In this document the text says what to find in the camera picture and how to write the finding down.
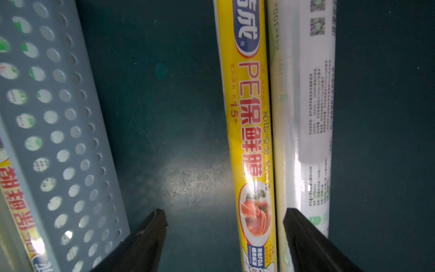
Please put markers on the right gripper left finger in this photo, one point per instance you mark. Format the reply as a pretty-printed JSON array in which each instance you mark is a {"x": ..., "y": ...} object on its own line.
[{"x": 141, "y": 250}]

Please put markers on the long yellow wrap roll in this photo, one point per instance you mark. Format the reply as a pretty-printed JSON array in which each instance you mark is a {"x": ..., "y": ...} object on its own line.
[{"x": 18, "y": 204}]

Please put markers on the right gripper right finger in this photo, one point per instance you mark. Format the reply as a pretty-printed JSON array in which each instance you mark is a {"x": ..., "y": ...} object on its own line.
[{"x": 310, "y": 250}]

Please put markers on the short yellow orange wrap roll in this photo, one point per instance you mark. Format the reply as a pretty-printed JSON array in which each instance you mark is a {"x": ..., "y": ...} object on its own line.
[{"x": 241, "y": 38}]

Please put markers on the light blue perforated plastic basket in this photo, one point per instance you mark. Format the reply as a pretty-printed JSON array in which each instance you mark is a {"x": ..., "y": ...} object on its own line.
[{"x": 50, "y": 113}]

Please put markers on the white green wrap roll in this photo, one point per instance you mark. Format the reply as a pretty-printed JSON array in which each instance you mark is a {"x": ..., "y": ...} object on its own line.
[{"x": 302, "y": 46}]

